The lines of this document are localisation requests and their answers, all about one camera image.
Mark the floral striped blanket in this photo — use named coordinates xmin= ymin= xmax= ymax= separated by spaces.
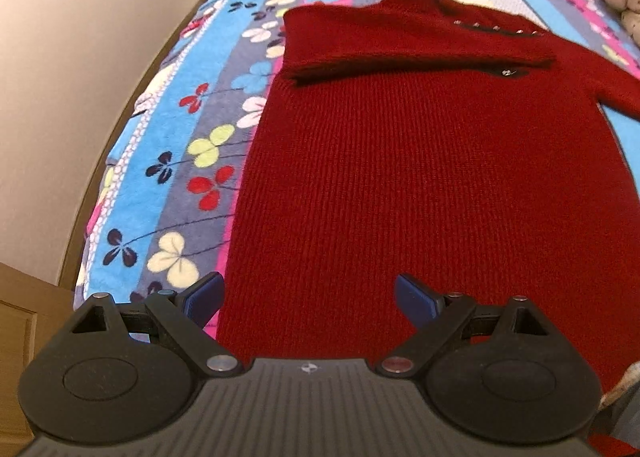
xmin=72 ymin=0 xmax=640 ymax=340

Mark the red knit sweater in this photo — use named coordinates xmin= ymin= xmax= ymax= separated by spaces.
xmin=215 ymin=0 xmax=640 ymax=457

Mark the wooden door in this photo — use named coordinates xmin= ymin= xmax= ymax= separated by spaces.
xmin=0 ymin=262 xmax=77 ymax=444

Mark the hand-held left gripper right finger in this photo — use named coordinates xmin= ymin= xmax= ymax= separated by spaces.
xmin=376 ymin=273 xmax=550 ymax=377

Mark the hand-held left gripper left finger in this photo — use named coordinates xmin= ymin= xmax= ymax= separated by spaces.
xmin=69 ymin=271 xmax=243 ymax=377

